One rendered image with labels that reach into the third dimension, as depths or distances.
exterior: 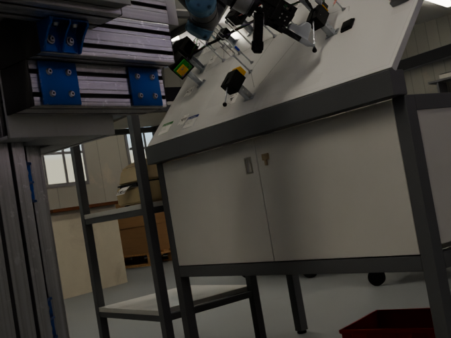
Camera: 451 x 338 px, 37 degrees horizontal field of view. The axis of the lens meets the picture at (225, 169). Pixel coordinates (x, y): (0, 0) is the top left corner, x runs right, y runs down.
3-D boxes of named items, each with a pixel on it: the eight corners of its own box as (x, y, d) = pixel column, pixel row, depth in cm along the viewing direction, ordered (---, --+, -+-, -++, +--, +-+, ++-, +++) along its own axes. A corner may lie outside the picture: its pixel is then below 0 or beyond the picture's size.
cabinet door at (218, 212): (273, 261, 208) (252, 138, 210) (178, 265, 251) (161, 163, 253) (278, 260, 210) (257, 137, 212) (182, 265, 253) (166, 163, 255)
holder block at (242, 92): (233, 121, 211) (212, 100, 207) (248, 92, 216) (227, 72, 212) (243, 117, 207) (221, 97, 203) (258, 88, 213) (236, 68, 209)
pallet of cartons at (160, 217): (131, 261, 953) (121, 204, 957) (203, 253, 866) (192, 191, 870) (76, 273, 877) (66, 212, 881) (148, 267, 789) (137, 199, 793)
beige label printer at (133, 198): (145, 202, 265) (137, 154, 266) (117, 208, 281) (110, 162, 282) (204, 194, 285) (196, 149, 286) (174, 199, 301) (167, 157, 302)
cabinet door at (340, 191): (417, 255, 165) (389, 99, 167) (272, 261, 208) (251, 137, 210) (423, 253, 166) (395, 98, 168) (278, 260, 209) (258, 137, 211)
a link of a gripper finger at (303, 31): (324, 31, 185) (296, 15, 184) (313, 50, 187) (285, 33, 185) (323, 31, 188) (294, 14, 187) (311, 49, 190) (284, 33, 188)
